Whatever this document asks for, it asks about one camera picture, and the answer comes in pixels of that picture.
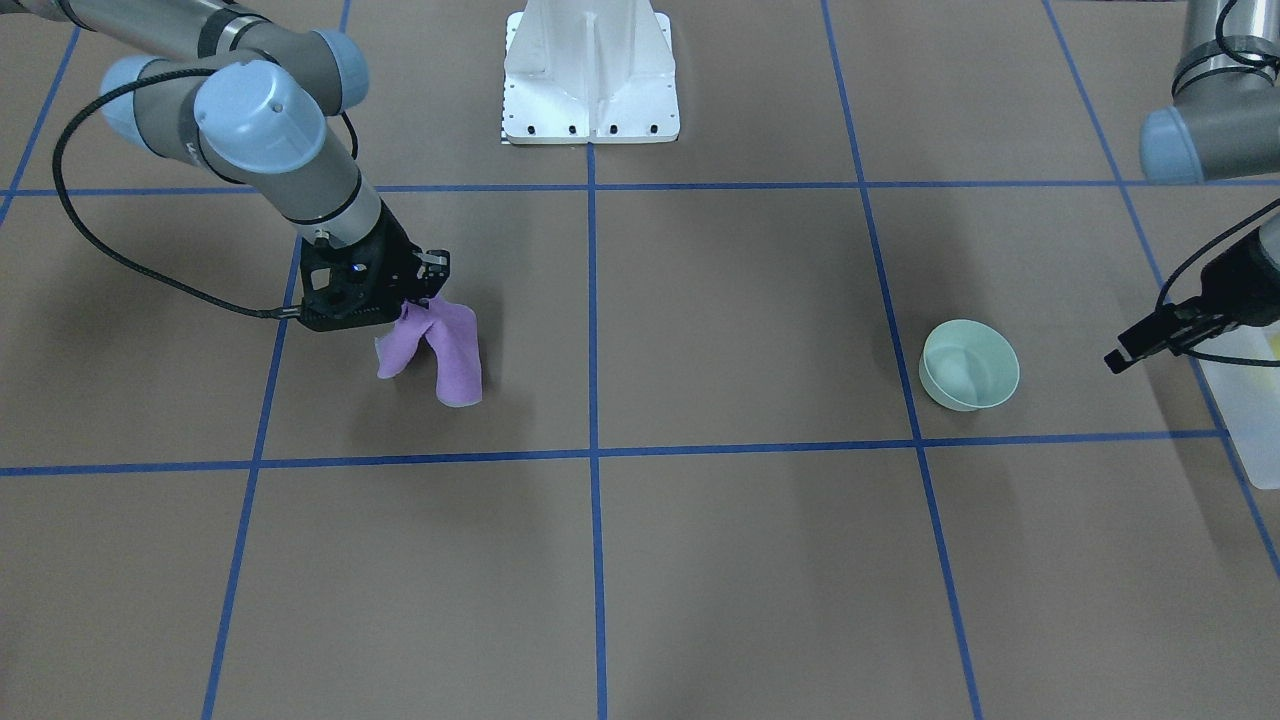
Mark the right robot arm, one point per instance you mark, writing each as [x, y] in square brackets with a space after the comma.
[221, 87]

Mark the purple cloth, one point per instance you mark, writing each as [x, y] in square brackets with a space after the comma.
[452, 334]

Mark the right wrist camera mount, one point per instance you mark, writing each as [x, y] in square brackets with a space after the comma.
[329, 301]

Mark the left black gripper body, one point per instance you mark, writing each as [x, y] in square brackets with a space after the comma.
[1236, 276]

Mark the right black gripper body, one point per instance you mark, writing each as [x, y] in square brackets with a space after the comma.
[401, 256]

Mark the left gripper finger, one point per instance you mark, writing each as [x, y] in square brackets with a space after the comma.
[1147, 338]

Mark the mint green bowl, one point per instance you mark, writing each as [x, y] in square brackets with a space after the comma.
[967, 366]

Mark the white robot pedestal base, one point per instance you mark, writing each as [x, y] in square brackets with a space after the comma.
[579, 72]

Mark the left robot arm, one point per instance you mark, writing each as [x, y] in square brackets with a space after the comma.
[1221, 124]

